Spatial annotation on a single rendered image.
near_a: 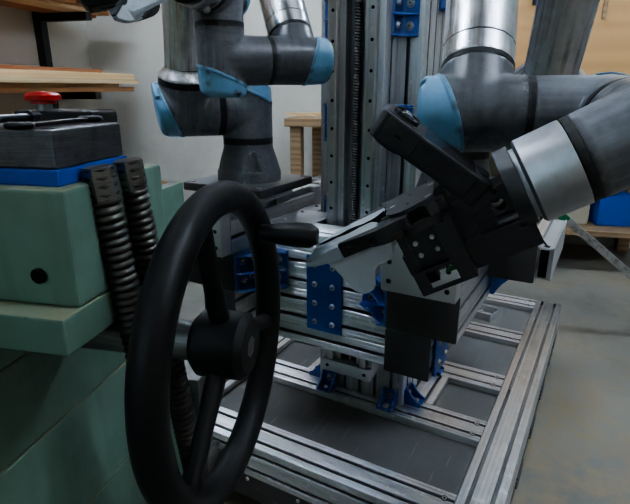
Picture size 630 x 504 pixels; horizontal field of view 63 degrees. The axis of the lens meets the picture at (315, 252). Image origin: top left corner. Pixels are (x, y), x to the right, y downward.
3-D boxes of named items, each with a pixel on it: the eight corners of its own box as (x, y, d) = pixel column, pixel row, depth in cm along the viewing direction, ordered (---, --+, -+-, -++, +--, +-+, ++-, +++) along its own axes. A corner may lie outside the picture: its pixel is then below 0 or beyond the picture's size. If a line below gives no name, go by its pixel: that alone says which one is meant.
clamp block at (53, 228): (77, 311, 38) (58, 191, 35) (-73, 296, 41) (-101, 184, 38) (171, 251, 52) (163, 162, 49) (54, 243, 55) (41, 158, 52)
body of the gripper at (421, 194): (416, 301, 46) (552, 249, 42) (372, 218, 45) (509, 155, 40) (421, 268, 53) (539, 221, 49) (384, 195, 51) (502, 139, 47)
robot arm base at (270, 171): (243, 171, 134) (242, 132, 131) (292, 176, 127) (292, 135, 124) (204, 180, 121) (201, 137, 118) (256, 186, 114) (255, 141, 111)
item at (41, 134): (59, 187, 37) (47, 107, 35) (-67, 181, 39) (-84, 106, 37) (152, 162, 49) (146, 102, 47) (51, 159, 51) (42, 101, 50)
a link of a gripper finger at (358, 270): (322, 315, 50) (408, 281, 47) (293, 264, 49) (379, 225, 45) (329, 301, 53) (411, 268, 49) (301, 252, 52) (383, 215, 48)
